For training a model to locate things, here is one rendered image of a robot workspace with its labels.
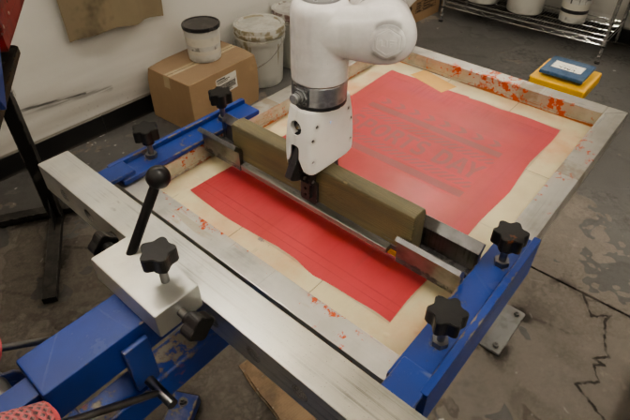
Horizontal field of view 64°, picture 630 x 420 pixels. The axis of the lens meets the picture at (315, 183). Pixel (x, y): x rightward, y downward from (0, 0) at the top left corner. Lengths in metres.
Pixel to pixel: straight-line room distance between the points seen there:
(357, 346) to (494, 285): 0.20
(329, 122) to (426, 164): 0.31
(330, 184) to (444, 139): 0.35
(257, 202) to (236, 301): 0.29
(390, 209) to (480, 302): 0.16
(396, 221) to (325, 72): 0.22
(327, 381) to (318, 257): 0.26
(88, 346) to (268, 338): 0.19
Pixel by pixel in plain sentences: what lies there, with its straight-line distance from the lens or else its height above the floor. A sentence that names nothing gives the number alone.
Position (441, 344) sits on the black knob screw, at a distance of 0.61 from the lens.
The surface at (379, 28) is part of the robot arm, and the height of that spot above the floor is 1.28.
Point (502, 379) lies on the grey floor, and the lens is 1.84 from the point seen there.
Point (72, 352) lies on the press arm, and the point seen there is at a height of 1.04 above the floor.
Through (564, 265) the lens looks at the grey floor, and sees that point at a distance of 2.25.
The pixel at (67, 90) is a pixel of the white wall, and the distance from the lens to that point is 2.82.
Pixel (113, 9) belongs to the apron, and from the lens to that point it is 2.77.
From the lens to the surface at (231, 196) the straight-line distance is 0.86.
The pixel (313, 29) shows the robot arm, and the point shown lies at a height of 1.28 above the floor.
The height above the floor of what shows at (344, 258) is 0.96.
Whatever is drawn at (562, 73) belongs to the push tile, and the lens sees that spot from 1.33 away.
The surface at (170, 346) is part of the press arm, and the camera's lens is 0.73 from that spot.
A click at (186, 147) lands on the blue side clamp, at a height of 1.00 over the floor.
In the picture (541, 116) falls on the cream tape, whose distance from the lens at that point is 1.16.
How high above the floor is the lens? 1.50
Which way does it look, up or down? 39 degrees down
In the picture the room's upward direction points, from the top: straight up
